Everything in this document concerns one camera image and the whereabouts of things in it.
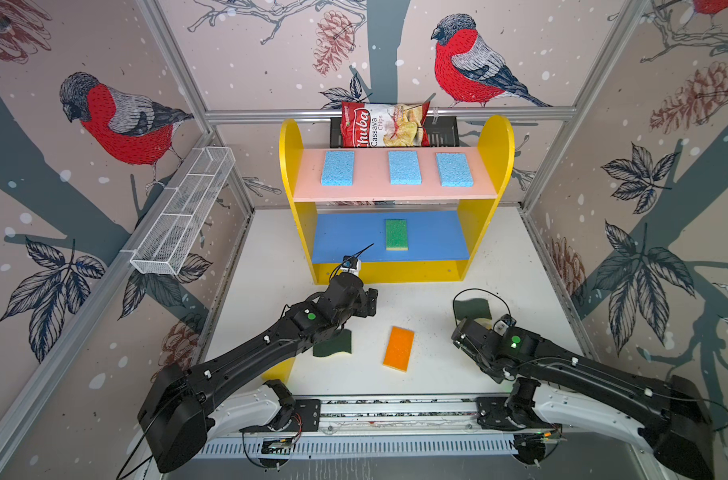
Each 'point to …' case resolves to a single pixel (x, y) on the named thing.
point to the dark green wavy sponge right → (474, 308)
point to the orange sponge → (398, 348)
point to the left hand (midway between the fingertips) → (366, 291)
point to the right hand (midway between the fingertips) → (463, 356)
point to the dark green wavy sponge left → (339, 343)
